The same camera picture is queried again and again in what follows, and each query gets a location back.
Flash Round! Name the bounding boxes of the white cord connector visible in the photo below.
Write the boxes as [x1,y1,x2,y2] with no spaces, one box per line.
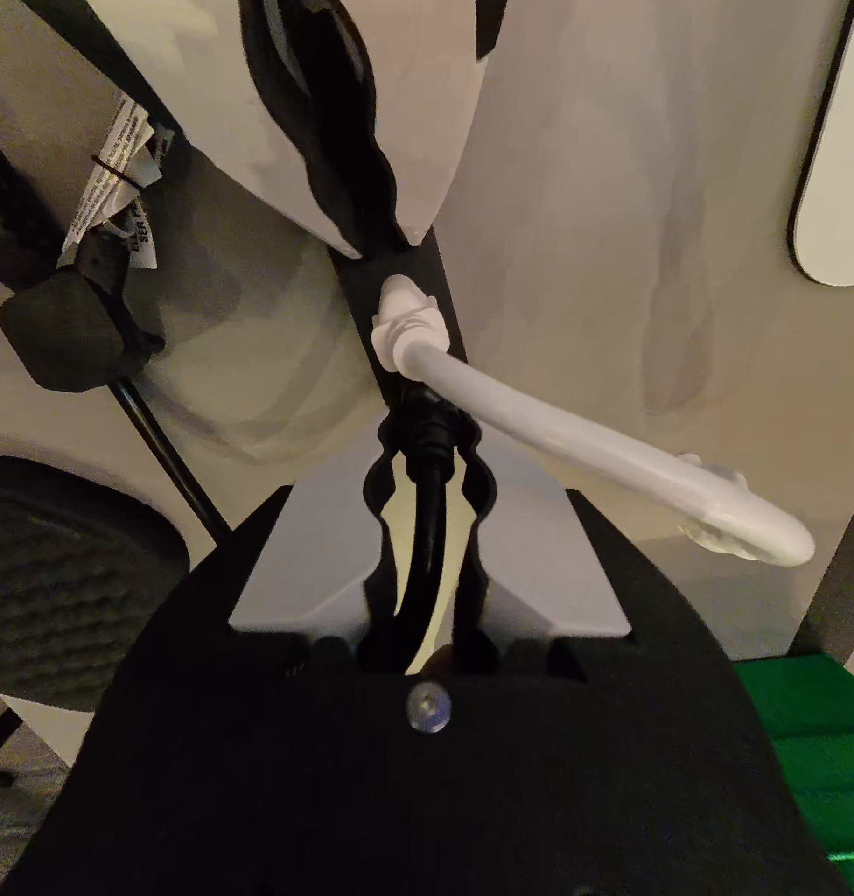
[675,454,758,562]

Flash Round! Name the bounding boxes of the black power plug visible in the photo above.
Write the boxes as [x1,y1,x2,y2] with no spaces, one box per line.
[392,385,471,485]

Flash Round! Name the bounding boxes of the green plastic bin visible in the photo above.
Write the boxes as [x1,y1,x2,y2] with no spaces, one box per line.
[734,654,854,869]

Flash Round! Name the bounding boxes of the black flat strip plug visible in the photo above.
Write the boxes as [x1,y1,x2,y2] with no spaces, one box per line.
[0,269,167,394]

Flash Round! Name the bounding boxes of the white power plug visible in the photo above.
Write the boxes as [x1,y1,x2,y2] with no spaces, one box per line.
[370,274,450,380]

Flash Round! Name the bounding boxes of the black braided strip cable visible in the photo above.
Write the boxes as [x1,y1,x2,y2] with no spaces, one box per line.
[280,0,373,235]

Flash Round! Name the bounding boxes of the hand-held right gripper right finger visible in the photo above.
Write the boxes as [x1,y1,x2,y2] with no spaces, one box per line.
[454,419,632,672]

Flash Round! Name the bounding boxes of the black power strip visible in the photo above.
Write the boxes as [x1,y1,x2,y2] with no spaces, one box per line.
[329,224,471,436]

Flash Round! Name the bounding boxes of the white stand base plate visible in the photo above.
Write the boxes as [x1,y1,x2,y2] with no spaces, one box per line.
[787,0,854,288]

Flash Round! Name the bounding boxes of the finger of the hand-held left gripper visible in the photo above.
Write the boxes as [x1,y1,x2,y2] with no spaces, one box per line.
[87,0,364,260]
[337,0,487,247]

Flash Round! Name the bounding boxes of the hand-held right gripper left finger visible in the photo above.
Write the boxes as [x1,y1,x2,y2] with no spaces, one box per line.
[227,413,403,673]

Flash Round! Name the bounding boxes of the black power cord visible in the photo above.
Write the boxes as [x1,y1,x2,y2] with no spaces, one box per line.
[108,378,450,676]

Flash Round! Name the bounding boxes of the black cord connector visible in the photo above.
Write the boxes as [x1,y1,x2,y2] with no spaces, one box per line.
[0,146,78,288]

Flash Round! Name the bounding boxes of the white power cord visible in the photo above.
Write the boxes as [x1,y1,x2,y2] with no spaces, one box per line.
[406,346,816,568]

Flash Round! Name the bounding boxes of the black mesh pad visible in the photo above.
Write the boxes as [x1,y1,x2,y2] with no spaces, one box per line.
[0,455,191,714]

